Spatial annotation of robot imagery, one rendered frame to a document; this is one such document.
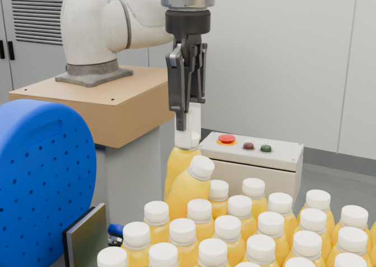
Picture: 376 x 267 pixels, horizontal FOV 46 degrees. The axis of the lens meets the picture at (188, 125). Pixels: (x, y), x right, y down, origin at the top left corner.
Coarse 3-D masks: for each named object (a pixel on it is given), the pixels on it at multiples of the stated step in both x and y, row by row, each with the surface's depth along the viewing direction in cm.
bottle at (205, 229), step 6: (186, 216) 72; (210, 216) 71; (198, 222) 70; (204, 222) 70; (210, 222) 71; (198, 228) 70; (204, 228) 70; (210, 228) 70; (198, 234) 70; (204, 234) 70; (210, 234) 70; (198, 240) 70
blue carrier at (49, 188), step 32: (0, 128) 64; (32, 128) 67; (64, 128) 75; (0, 160) 62; (32, 160) 68; (64, 160) 76; (0, 192) 63; (32, 192) 69; (64, 192) 77; (0, 224) 63; (32, 224) 70; (64, 224) 78; (0, 256) 64; (32, 256) 71
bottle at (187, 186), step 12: (180, 180) 73; (192, 180) 72; (204, 180) 72; (168, 192) 76; (180, 192) 73; (192, 192) 72; (204, 192) 73; (168, 204) 75; (180, 204) 73; (180, 216) 74
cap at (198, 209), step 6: (192, 204) 71; (198, 204) 71; (204, 204) 71; (210, 204) 71; (192, 210) 70; (198, 210) 69; (204, 210) 69; (210, 210) 70; (192, 216) 70; (198, 216) 70; (204, 216) 70
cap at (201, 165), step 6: (198, 156) 74; (204, 156) 74; (192, 162) 72; (198, 162) 72; (204, 162) 73; (210, 162) 74; (192, 168) 72; (198, 168) 71; (204, 168) 71; (210, 168) 72; (198, 174) 72; (204, 174) 72; (210, 174) 73
